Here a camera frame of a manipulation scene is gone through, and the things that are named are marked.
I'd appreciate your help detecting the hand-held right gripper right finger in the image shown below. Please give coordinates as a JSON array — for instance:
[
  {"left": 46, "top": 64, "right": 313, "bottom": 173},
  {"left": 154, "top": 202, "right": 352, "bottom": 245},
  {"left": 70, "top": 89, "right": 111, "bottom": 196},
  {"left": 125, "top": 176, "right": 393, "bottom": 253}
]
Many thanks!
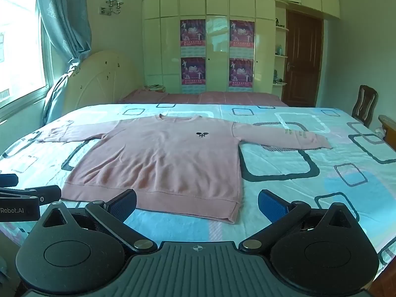
[{"left": 239, "top": 189, "right": 360, "bottom": 252}]

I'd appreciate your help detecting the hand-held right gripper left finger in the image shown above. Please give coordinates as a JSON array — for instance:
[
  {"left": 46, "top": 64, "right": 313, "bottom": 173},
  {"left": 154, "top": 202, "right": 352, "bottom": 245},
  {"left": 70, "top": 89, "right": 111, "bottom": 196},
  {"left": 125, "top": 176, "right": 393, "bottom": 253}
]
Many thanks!
[{"left": 36, "top": 188, "right": 158, "bottom": 253}]

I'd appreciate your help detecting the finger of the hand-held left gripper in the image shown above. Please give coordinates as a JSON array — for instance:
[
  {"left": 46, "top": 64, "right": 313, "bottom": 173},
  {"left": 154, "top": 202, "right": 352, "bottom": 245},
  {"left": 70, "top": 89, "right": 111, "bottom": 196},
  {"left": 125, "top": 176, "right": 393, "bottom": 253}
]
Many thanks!
[
  {"left": 0, "top": 174, "right": 18, "bottom": 188},
  {"left": 0, "top": 185, "right": 62, "bottom": 205}
]

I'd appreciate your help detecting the pink sweatshirt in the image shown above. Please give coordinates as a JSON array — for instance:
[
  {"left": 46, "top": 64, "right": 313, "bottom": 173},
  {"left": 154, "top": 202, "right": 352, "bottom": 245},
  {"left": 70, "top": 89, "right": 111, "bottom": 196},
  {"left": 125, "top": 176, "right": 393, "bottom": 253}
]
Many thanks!
[{"left": 36, "top": 114, "right": 332, "bottom": 224}]

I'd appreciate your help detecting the bed with patterned sheet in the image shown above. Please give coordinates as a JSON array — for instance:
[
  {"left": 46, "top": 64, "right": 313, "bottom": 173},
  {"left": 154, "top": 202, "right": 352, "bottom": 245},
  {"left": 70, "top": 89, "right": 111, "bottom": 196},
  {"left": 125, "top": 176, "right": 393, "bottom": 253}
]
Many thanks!
[{"left": 0, "top": 103, "right": 396, "bottom": 266}]

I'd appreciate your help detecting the red bed cover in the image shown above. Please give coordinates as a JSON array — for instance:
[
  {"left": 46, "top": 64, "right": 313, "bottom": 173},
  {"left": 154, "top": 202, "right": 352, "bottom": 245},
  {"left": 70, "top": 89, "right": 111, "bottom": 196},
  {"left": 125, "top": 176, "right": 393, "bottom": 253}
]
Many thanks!
[{"left": 119, "top": 88, "right": 289, "bottom": 108}]

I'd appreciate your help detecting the cream wooden headboard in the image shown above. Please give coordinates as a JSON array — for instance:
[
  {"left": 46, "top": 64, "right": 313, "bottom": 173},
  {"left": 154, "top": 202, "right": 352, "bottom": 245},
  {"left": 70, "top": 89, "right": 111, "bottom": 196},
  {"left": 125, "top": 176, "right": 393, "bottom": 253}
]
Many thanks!
[{"left": 63, "top": 50, "right": 145, "bottom": 112}]

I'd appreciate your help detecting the window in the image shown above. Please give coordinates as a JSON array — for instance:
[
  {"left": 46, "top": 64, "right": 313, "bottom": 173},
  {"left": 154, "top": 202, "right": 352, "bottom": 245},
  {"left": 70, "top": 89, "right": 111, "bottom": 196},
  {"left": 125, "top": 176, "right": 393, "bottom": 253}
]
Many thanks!
[{"left": 0, "top": 0, "right": 52, "bottom": 109}]

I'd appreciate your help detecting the wooden footboard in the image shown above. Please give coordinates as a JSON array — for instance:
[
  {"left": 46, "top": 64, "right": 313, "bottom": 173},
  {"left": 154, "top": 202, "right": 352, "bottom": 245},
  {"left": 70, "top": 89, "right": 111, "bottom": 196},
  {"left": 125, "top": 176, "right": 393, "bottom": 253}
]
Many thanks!
[{"left": 378, "top": 114, "right": 396, "bottom": 153}]

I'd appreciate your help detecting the wooden chair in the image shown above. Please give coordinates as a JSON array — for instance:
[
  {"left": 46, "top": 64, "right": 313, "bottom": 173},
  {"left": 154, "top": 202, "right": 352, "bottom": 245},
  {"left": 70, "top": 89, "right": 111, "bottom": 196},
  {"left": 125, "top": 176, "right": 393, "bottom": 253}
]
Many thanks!
[{"left": 351, "top": 84, "right": 378, "bottom": 127}]

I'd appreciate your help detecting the cream corner shelf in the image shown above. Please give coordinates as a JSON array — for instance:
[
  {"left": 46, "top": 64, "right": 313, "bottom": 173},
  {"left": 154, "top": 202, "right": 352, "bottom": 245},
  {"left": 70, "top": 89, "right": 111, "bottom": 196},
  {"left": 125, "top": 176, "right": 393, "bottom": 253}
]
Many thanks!
[{"left": 273, "top": 5, "right": 290, "bottom": 86}]

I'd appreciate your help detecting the brown wooden door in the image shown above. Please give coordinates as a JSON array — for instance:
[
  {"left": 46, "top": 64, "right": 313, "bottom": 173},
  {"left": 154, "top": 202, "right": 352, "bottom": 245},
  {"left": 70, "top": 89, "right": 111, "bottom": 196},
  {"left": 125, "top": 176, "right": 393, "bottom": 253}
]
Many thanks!
[{"left": 284, "top": 9, "right": 324, "bottom": 108}]

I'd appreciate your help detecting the teal curtain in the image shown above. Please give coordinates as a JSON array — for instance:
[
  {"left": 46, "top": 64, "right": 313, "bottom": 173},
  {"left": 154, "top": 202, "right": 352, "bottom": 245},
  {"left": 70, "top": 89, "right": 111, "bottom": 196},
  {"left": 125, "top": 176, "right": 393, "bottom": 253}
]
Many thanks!
[{"left": 35, "top": 0, "right": 93, "bottom": 125}]

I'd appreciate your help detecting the cream wardrobe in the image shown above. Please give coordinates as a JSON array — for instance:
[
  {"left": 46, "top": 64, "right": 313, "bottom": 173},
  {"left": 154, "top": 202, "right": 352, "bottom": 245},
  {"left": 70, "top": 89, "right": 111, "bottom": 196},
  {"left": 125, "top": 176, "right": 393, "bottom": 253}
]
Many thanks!
[{"left": 142, "top": 0, "right": 341, "bottom": 96}]

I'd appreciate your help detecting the wall poster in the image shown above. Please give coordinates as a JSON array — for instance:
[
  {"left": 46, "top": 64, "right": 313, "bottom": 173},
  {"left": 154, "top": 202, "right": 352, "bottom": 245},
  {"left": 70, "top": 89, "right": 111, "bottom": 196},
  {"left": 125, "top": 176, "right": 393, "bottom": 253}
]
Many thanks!
[
  {"left": 228, "top": 58, "right": 254, "bottom": 95},
  {"left": 181, "top": 57, "right": 206, "bottom": 94},
  {"left": 229, "top": 20, "right": 255, "bottom": 57},
  {"left": 180, "top": 19, "right": 206, "bottom": 56}
]

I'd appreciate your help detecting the wall lamp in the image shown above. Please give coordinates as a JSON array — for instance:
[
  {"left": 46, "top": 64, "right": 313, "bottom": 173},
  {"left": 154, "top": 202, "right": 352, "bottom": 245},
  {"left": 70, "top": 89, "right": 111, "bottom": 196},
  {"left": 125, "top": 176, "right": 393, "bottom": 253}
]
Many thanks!
[{"left": 99, "top": 0, "right": 124, "bottom": 16}]

